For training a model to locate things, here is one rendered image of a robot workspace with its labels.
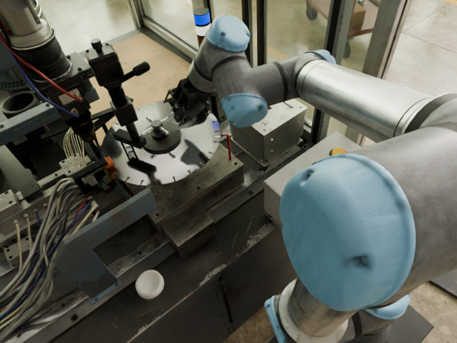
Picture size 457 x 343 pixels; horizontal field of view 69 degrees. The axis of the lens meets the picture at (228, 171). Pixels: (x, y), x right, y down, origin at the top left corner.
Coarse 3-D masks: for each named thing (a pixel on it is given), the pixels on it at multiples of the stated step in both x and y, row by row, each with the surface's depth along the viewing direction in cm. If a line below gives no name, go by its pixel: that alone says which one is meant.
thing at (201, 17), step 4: (200, 8) 93; (204, 8) 93; (196, 12) 92; (200, 12) 92; (204, 12) 92; (208, 12) 92; (196, 16) 92; (200, 16) 91; (204, 16) 92; (208, 16) 92; (196, 20) 93; (200, 20) 92; (204, 20) 92; (208, 20) 93; (200, 24) 93; (204, 24) 93
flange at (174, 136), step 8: (168, 128) 92; (144, 136) 91; (152, 136) 89; (160, 136) 88; (168, 136) 90; (176, 136) 90; (152, 144) 89; (160, 144) 88; (168, 144) 88; (176, 144) 89
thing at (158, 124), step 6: (150, 120) 89; (156, 120) 88; (162, 120) 88; (168, 120) 89; (156, 126) 87; (162, 126) 88; (144, 132) 86; (156, 132) 88; (162, 132) 89; (168, 132) 86
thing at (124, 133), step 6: (126, 126) 78; (132, 126) 78; (120, 132) 85; (126, 132) 84; (132, 132) 80; (120, 138) 84; (126, 138) 83; (132, 138) 81; (138, 138) 82; (144, 138) 83; (132, 144) 83; (138, 144) 81; (144, 144) 83
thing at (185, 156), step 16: (144, 112) 99; (160, 112) 98; (208, 112) 97; (112, 128) 96; (144, 128) 95; (192, 128) 93; (208, 128) 92; (112, 144) 91; (192, 144) 89; (208, 144) 88; (112, 160) 88; (128, 160) 87; (144, 160) 87; (160, 160) 86; (176, 160) 86; (192, 160) 85; (208, 160) 85; (128, 176) 83; (144, 176) 83; (160, 176) 83; (176, 176) 82
